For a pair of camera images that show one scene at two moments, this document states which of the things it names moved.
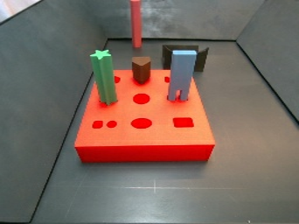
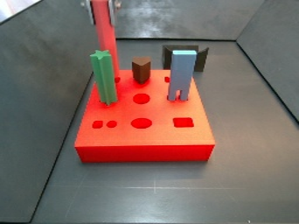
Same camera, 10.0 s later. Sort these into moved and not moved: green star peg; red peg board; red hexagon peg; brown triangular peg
Moved: red hexagon peg
Not moved: brown triangular peg; red peg board; green star peg
